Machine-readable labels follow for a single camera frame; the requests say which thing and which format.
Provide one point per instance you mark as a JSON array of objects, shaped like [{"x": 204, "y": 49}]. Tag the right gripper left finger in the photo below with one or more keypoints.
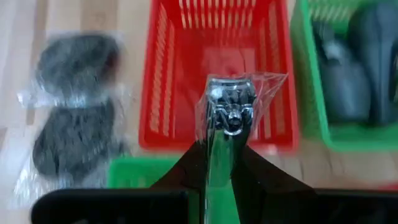
[{"x": 186, "y": 177}]

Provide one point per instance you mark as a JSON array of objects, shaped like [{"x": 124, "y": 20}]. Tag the bagged black mesh pad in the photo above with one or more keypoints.
[
  {"x": 74, "y": 143},
  {"x": 77, "y": 62}
]

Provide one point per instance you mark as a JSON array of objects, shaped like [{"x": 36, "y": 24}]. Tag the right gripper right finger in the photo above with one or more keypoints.
[{"x": 261, "y": 177}]

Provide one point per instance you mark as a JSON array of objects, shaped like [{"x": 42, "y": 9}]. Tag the dark grey roll-on deodorant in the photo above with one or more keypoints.
[
  {"x": 339, "y": 81},
  {"x": 376, "y": 62}
]

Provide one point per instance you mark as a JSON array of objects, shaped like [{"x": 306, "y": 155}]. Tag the green plastic slotted basket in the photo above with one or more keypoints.
[
  {"x": 357, "y": 138},
  {"x": 140, "y": 172}
]

